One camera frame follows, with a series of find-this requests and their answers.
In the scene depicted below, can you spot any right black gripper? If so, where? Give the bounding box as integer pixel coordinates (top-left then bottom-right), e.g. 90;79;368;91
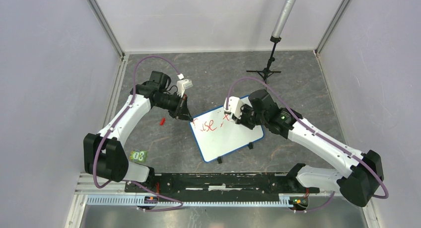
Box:
232;102;267;130

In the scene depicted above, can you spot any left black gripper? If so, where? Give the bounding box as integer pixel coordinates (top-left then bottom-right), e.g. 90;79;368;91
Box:
154;91;193;122

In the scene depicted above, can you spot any red marker cap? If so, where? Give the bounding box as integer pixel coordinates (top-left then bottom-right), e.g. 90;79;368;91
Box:
160;118;166;126

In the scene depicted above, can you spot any blue framed whiteboard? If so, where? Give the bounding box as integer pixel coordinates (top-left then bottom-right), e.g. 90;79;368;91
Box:
190;106;265;162

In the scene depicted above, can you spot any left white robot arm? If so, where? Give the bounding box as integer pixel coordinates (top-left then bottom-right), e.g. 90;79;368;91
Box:
83;71;193;192

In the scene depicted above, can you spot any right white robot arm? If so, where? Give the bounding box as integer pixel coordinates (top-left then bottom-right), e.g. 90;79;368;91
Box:
224;89;384;207

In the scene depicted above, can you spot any black tripod stand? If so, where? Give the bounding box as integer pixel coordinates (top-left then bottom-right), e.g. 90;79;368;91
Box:
246;36;281;83

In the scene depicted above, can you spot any green toy eraser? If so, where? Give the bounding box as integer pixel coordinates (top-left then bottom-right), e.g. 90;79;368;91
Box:
129;150;147;162

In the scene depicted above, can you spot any grey pole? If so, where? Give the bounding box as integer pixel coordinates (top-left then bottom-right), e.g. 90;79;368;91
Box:
270;0;296;42

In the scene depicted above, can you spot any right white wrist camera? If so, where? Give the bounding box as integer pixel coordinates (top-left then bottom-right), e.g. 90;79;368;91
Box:
223;96;245;122

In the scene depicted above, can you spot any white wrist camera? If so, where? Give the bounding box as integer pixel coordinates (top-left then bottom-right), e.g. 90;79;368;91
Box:
223;96;245;122
176;79;193;97

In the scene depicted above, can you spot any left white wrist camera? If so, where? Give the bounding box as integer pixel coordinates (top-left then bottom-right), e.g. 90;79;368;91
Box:
176;79;193;97

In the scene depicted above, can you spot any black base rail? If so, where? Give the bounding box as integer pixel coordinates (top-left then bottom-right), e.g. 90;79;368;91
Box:
143;172;320;202

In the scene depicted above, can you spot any slotted cable duct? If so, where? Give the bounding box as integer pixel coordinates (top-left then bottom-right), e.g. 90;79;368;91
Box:
86;195;293;208

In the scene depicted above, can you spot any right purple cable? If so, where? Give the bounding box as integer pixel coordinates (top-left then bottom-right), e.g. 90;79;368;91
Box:
225;76;389;214

